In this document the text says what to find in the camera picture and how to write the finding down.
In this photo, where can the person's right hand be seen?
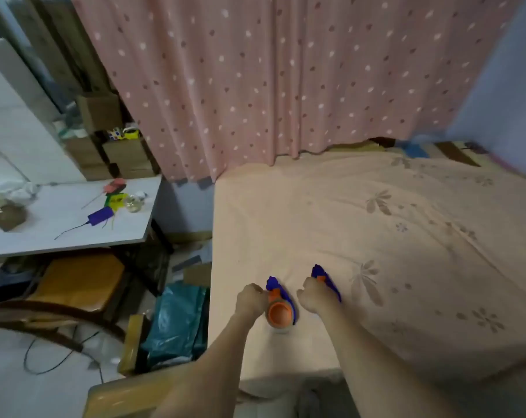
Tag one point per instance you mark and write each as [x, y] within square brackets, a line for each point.
[315, 295]

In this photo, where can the person's left hand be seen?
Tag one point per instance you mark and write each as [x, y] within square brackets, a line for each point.
[249, 300]

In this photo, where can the person's left fingers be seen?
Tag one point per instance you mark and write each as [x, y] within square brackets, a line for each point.
[259, 291]

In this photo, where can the person's right fingers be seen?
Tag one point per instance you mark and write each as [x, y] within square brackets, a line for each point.
[305, 288]

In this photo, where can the blue and orange toy piece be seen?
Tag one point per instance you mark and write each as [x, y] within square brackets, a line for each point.
[331, 281]

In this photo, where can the blue toy with orange cup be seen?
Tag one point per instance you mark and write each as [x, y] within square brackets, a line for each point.
[280, 313]

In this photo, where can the person's right forearm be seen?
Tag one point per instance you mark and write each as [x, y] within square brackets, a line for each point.
[367, 365]

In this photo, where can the person's left forearm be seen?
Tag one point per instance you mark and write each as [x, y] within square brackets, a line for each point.
[210, 370]

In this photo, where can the flat cardboard piece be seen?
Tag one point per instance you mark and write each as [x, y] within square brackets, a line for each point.
[198, 274]

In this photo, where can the teal plastic bag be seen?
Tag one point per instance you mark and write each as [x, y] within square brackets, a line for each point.
[175, 322]

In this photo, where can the peach floral bedsheet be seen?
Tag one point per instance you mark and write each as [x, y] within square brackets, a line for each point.
[419, 239]

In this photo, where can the clear glass jar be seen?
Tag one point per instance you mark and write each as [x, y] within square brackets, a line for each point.
[134, 203]

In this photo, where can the light wooden chair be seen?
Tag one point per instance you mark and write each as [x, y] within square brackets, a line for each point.
[132, 393]

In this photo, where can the yellow and green toy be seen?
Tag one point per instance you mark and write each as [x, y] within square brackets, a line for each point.
[117, 201]

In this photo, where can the purple toy with black stick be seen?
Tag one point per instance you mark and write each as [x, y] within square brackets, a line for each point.
[100, 216]

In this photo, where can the red toy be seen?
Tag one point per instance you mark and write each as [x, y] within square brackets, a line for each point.
[114, 185]

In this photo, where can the yellow seat cushion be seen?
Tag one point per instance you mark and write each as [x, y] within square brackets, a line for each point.
[77, 280]

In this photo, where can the cardboard box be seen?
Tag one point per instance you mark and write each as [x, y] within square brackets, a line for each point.
[99, 112]
[125, 154]
[85, 152]

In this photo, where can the colourful patchwork mat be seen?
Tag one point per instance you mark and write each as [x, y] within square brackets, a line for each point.
[453, 152]

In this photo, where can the yellow small object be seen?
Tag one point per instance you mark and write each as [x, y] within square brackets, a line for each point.
[131, 133]

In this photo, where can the dark wooden chair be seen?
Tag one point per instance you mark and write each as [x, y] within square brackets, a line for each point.
[49, 313]

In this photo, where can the pink dotted curtain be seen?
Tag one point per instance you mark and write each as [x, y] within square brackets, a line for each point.
[289, 73]

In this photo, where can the brown packet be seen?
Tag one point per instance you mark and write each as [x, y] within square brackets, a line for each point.
[6, 216]

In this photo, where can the clear plastic bag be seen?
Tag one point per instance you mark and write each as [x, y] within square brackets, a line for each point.
[10, 192]

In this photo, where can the white foam board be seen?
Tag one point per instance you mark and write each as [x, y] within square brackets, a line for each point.
[23, 126]

